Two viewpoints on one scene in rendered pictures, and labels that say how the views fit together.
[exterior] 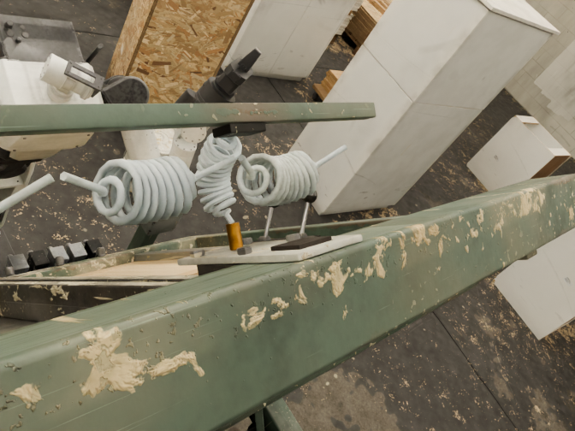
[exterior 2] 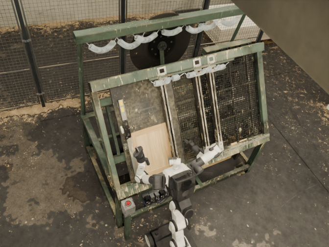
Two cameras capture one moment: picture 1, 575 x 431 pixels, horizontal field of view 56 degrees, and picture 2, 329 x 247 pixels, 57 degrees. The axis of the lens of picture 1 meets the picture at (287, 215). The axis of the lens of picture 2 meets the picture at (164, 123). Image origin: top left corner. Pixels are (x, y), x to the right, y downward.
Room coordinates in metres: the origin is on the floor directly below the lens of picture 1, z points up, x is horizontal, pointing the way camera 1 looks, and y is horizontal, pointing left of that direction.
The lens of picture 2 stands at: (2.62, 1.33, 3.89)
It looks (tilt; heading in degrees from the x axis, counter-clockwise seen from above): 48 degrees down; 209
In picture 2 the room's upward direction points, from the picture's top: 9 degrees clockwise
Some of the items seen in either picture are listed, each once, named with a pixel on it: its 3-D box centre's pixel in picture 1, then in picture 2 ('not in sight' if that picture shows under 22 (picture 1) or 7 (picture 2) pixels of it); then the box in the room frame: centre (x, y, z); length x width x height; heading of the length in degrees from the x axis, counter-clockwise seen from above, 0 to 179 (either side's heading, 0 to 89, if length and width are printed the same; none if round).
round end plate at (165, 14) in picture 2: not in sight; (161, 45); (0.02, -0.33, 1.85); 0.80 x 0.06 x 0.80; 153
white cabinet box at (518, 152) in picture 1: (517, 160); not in sight; (5.71, -1.57, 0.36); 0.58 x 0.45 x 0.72; 58
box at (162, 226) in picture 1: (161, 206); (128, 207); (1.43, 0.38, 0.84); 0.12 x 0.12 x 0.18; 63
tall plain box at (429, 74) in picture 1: (406, 102); not in sight; (3.69, -0.18, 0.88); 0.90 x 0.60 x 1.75; 148
